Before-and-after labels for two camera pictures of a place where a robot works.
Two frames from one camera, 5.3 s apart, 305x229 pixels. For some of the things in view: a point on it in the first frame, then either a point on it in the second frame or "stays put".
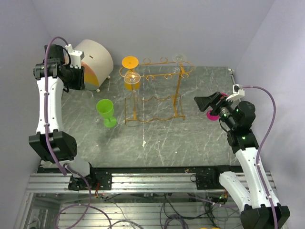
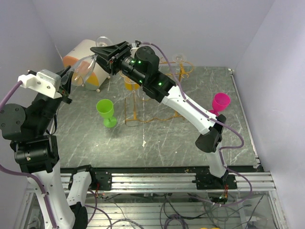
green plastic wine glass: x=105 y=108 stays put
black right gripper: x=214 y=100 -> x=114 y=53
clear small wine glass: x=87 y=95 -> x=80 y=72
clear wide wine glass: x=178 y=58 stays put
